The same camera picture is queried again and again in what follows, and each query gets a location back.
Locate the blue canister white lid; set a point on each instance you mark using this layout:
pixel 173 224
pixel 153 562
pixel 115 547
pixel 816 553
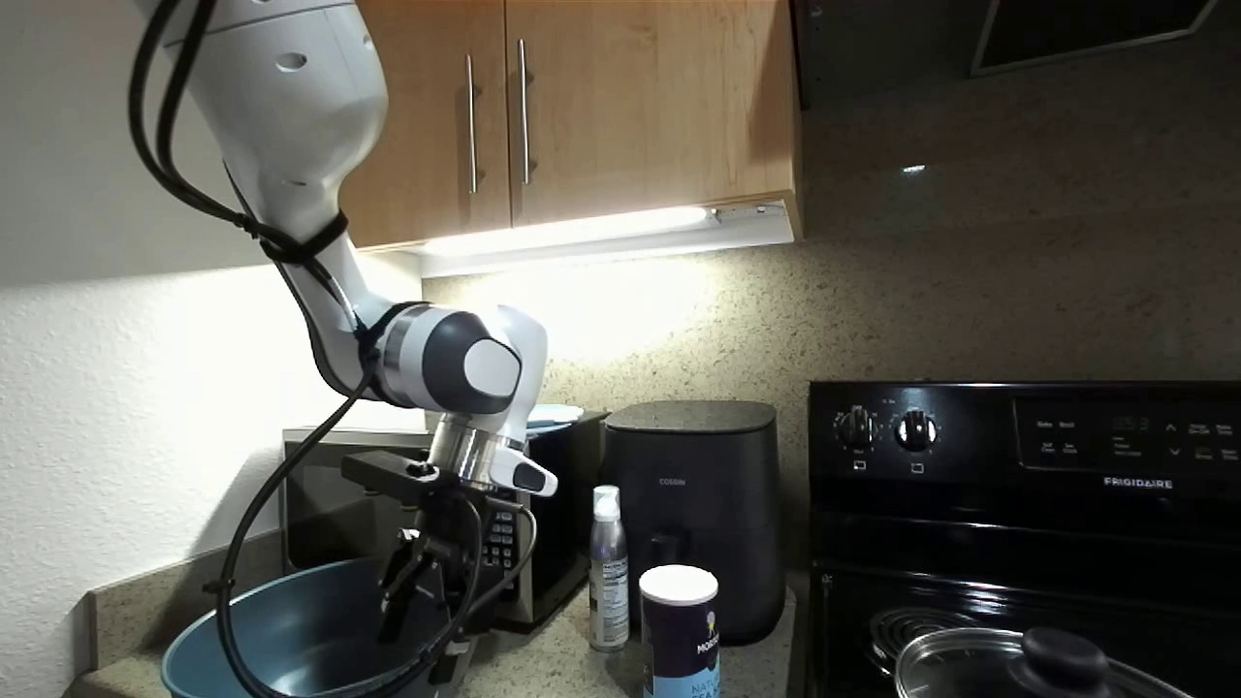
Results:
pixel 681 630

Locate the black electric stove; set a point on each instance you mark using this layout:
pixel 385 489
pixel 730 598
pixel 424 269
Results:
pixel 1093 506

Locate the black air fryer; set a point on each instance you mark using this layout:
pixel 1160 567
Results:
pixel 700 484

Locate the black range hood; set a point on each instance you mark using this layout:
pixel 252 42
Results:
pixel 857 48

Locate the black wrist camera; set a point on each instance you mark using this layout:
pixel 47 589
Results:
pixel 395 475

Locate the light blue plate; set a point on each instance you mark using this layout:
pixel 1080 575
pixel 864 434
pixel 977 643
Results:
pixel 554 418

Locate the white spray bottle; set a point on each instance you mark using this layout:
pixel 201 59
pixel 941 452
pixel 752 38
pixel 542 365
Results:
pixel 612 572

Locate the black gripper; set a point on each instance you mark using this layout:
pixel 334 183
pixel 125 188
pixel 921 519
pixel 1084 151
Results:
pixel 435 564

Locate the under-cabinet light strip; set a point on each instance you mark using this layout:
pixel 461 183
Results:
pixel 668 229

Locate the stainless steel microwave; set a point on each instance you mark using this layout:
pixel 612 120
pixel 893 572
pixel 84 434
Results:
pixel 334 519

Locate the wooden upper cabinet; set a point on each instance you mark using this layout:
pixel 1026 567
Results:
pixel 544 111

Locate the large blue bowl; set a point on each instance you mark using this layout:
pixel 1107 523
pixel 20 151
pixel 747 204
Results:
pixel 312 633

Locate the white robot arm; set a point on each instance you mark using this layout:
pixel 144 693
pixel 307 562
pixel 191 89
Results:
pixel 257 114

